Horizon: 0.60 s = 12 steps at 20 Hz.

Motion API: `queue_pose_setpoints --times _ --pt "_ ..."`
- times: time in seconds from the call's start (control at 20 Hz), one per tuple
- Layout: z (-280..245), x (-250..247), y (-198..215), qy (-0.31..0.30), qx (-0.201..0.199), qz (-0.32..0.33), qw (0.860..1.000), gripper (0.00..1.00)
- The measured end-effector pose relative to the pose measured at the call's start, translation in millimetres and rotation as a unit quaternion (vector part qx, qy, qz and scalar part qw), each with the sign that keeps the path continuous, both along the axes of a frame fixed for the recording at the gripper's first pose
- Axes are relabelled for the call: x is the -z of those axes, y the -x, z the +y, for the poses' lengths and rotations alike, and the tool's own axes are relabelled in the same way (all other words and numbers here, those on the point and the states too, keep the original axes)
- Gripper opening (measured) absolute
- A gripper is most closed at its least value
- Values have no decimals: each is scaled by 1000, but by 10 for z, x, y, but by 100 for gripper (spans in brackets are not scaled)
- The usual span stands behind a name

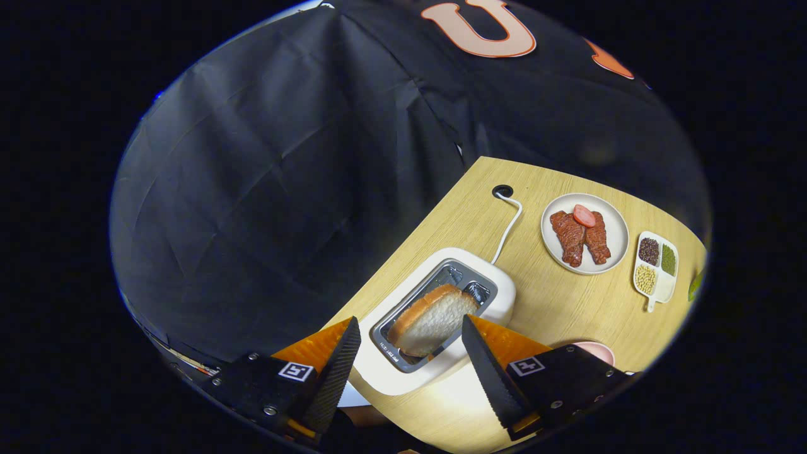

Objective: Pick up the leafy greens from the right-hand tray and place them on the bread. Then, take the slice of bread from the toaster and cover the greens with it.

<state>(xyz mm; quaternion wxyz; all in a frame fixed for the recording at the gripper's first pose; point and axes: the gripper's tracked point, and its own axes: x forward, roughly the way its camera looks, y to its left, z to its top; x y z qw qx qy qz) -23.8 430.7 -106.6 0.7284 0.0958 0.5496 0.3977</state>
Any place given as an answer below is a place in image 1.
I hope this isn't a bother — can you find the white divided bean dish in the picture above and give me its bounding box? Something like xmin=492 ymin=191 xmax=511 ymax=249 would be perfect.
xmin=632 ymin=231 xmax=679 ymax=313

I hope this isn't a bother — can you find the plain toast bread slice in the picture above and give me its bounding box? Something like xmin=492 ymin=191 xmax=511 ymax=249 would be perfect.
xmin=386 ymin=284 xmax=480 ymax=358

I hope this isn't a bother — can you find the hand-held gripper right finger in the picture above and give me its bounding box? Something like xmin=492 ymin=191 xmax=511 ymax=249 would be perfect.
xmin=462 ymin=314 xmax=637 ymax=441

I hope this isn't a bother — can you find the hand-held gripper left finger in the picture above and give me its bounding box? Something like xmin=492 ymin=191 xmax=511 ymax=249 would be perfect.
xmin=211 ymin=317 xmax=362 ymax=442

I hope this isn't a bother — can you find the white toaster cable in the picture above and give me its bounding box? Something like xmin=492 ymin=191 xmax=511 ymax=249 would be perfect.
xmin=491 ymin=191 xmax=523 ymax=265

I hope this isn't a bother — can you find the pink plate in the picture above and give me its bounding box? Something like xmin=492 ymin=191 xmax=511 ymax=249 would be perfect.
xmin=571 ymin=341 xmax=615 ymax=368

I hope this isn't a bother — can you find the white toaster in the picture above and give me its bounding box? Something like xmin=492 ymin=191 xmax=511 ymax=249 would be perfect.
xmin=344 ymin=247 xmax=516 ymax=397

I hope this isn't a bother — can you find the white oval plate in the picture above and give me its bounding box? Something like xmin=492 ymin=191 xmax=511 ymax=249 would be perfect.
xmin=541 ymin=192 xmax=630 ymax=276

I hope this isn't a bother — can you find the brown meat piece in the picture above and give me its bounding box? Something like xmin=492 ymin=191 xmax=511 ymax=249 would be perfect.
xmin=583 ymin=211 xmax=612 ymax=265
xmin=550 ymin=211 xmax=586 ymax=268

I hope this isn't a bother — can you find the black backdrop cloth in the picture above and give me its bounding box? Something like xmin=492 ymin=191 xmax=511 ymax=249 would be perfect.
xmin=108 ymin=0 xmax=710 ymax=379

